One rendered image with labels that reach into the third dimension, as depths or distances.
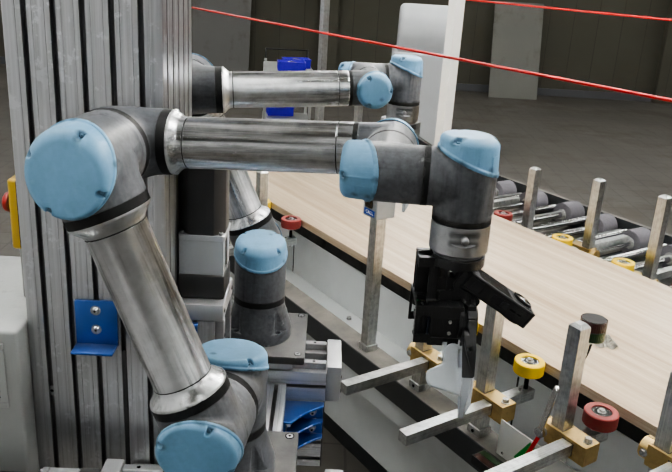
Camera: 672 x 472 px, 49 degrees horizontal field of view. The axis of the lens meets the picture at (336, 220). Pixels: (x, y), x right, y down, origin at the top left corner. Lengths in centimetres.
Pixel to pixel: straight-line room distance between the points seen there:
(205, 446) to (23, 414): 50
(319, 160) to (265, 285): 66
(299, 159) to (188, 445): 42
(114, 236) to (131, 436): 59
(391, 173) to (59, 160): 41
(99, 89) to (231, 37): 1101
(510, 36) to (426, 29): 489
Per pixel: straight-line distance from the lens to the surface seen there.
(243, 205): 174
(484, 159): 90
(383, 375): 205
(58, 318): 141
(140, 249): 101
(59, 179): 98
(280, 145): 104
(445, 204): 92
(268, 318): 168
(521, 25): 1268
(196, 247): 138
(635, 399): 200
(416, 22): 784
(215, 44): 1226
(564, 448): 182
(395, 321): 262
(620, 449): 207
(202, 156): 107
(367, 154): 91
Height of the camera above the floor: 185
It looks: 19 degrees down
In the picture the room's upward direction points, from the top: 4 degrees clockwise
